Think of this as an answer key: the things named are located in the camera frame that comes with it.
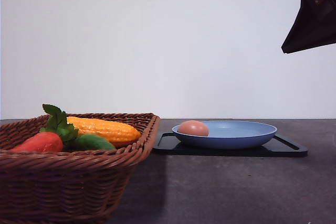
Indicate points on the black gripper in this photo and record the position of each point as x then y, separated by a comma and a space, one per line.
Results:
313, 26

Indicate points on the blue round plate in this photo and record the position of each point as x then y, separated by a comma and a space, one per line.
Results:
228, 135

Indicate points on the brown egg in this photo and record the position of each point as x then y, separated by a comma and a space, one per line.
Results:
193, 127

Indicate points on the brown wicker basket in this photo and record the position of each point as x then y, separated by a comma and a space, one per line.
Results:
70, 187

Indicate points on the black rectangular tray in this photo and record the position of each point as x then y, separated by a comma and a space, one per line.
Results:
279, 146

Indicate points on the yellow toy corn cob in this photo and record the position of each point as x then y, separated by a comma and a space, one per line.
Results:
116, 131

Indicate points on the green toy cucumber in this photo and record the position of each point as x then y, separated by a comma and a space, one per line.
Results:
92, 142

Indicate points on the red toy carrot with leaves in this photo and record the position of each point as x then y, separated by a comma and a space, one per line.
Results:
51, 138

